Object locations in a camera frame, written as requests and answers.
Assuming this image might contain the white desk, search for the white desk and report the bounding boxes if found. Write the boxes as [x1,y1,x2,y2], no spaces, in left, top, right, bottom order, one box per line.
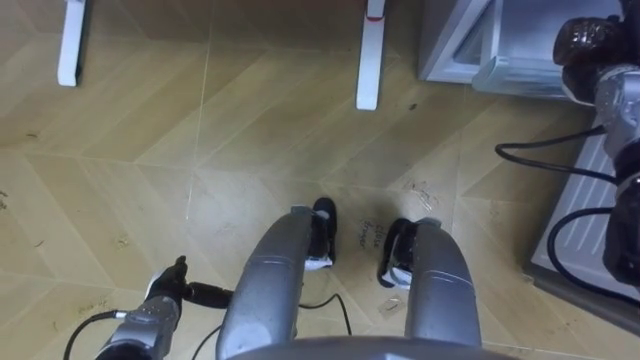
[56,0,388,112]

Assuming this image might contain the robot body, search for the robot body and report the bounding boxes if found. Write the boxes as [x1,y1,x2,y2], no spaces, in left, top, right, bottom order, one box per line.
[233,335,517,360]

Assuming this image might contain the clear fridge drawer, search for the clear fridge drawer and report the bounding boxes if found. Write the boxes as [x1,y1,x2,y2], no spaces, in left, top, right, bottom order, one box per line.
[471,54,597,100]

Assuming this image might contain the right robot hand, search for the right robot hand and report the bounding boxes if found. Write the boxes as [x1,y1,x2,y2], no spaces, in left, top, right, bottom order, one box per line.
[552,14,632,105]

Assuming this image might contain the robot legs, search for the robot legs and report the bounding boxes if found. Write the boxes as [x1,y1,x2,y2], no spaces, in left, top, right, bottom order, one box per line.
[215,196,484,357]

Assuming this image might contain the grey fridge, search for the grey fridge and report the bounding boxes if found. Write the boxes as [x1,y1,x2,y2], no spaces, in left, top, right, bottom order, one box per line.
[418,0,624,100]

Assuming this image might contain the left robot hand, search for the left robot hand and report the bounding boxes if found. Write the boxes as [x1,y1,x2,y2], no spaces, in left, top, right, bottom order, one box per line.
[144,255,190,307]

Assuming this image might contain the open grey fridge door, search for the open grey fridge door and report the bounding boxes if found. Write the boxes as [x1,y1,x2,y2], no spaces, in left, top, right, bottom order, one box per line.
[521,113,640,337]

